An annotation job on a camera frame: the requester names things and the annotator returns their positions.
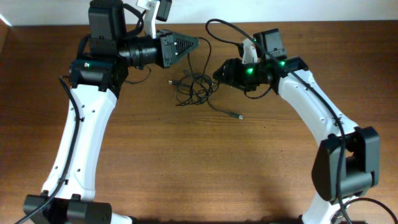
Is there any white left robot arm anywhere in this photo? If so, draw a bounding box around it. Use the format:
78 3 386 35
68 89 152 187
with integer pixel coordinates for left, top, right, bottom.
23 0 198 224

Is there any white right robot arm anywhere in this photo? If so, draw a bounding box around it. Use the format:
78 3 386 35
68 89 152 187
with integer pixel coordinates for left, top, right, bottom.
213 29 380 223

